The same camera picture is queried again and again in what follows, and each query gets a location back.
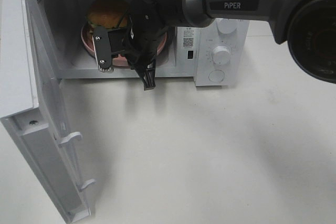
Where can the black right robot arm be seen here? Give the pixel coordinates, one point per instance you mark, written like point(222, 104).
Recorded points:
point(307, 26)

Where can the white microwave oven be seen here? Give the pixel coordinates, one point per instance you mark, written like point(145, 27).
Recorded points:
point(188, 54)

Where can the pink round plate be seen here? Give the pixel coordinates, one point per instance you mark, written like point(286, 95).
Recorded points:
point(120, 61)

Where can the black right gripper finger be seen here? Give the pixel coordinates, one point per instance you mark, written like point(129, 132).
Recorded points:
point(147, 74)

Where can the white microwave knob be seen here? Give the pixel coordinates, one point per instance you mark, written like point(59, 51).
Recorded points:
point(226, 26)
point(221, 55)

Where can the toy hamburger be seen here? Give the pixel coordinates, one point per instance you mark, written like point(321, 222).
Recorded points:
point(108, 13)

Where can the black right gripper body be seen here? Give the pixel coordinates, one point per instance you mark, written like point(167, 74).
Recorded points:
point(138, 42)

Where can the white upper microwave knob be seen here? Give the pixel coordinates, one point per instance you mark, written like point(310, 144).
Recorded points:
point(226, 26)

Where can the white microwave door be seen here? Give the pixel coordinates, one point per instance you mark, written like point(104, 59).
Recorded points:
point(33, 110)

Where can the white lower microwave knob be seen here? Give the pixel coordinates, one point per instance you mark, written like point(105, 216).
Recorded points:
point(221, 55)

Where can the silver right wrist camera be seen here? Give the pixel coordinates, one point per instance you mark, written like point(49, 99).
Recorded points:
point(103, 60)

